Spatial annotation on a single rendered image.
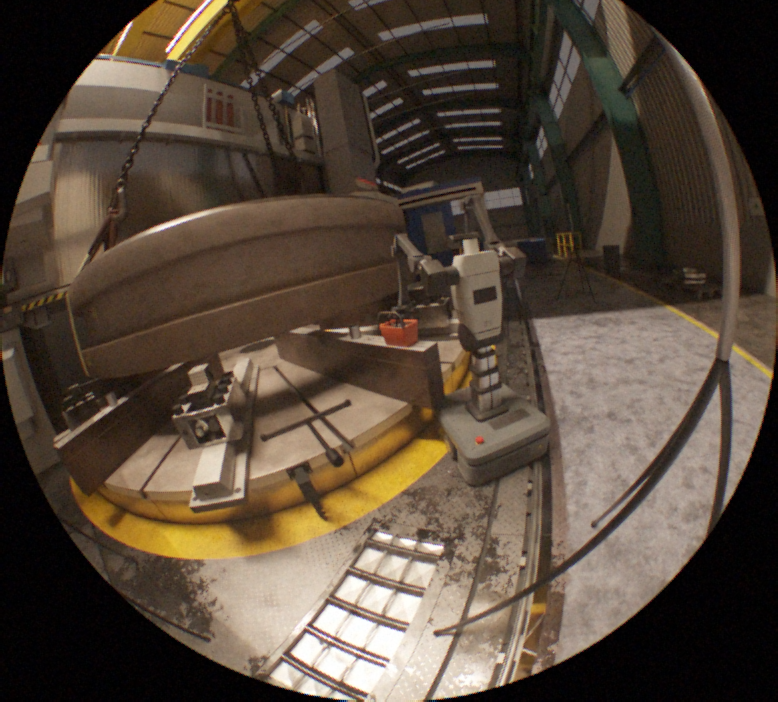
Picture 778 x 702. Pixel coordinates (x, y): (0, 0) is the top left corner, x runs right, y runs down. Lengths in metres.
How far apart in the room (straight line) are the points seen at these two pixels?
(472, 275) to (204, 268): 1.65
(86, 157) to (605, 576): 5.96
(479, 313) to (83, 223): 4.55
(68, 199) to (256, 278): 3.44
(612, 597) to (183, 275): 2.78
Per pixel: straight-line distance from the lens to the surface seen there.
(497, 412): 1.57
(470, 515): 1.44
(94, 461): 2.31
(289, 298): 1.84
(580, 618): 1.28
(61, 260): 4.33
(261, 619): 1.44
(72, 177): 4.74
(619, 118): 10.29
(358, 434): 1.55
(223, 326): 1.82
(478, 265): 1.28
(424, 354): 1.45
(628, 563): 1.42
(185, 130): 5.41
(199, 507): 1.48
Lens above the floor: 1.20
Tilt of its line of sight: 12 degrees down
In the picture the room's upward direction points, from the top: 11 degrees counter-clockwise
